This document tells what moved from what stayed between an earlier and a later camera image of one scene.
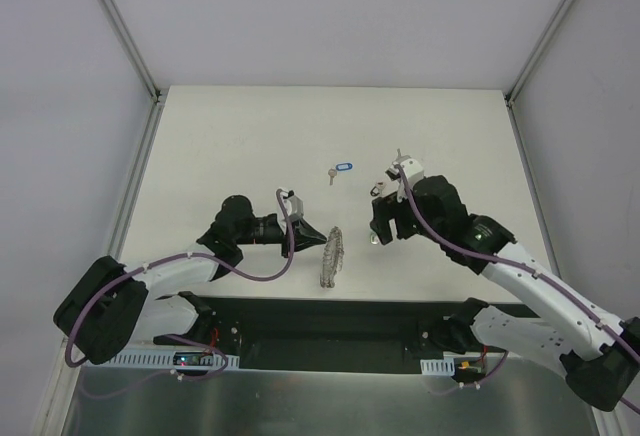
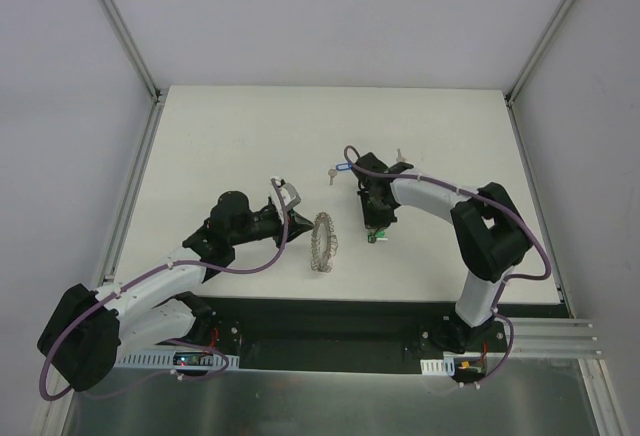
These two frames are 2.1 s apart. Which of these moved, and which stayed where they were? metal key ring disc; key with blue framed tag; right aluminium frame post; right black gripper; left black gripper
Moved: left black gripper; right black gripper; metal key ring disc
Stayed: right aluminium frame post; key with blue framed tag
